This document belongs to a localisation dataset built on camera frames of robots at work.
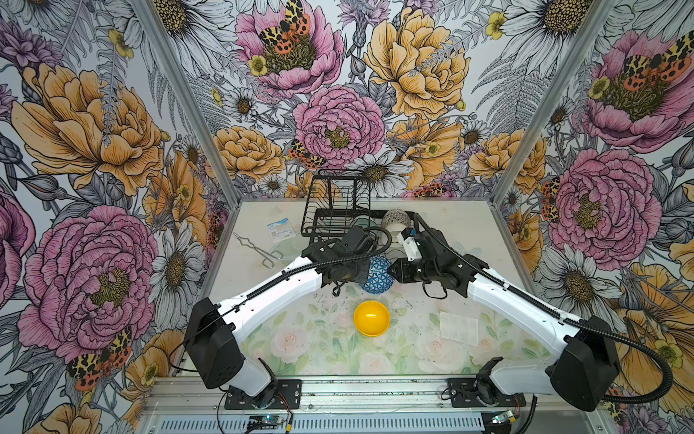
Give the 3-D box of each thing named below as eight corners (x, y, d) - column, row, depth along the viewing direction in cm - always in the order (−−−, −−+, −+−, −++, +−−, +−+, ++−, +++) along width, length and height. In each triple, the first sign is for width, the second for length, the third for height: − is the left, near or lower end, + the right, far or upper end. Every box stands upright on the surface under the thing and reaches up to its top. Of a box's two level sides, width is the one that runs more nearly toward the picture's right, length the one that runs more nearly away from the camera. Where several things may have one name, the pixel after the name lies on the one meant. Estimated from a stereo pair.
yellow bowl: (366, 344, 85) (367, 338, 80) (350, 317, 90) (350, 310, 86) (393, 328, 88) (395, 321, 84) (376, 302, 94) (378, 295, 89)
